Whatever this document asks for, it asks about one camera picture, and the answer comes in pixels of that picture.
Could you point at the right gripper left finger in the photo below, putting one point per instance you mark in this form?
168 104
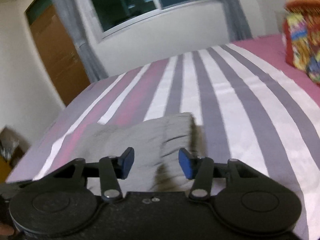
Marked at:
109 169

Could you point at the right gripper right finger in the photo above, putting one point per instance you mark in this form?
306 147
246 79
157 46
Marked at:
202 170

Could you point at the grey pants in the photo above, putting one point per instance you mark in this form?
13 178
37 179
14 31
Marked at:
156 143

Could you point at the striped pink purple bedsheet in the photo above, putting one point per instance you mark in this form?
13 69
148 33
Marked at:
251 105

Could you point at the brown bedside cabinet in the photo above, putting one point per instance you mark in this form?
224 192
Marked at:
13 148

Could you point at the brown wooden door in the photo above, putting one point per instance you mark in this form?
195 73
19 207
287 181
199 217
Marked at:
56 50

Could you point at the grey right curtain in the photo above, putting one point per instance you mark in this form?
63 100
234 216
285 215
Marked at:
237 24

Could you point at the grey curtain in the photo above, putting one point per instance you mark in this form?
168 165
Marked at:
237 24
69 15

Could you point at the colourful red yellow pillow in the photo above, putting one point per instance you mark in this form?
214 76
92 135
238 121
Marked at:
301 30

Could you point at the grey left curtain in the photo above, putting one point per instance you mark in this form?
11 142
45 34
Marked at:
69 15

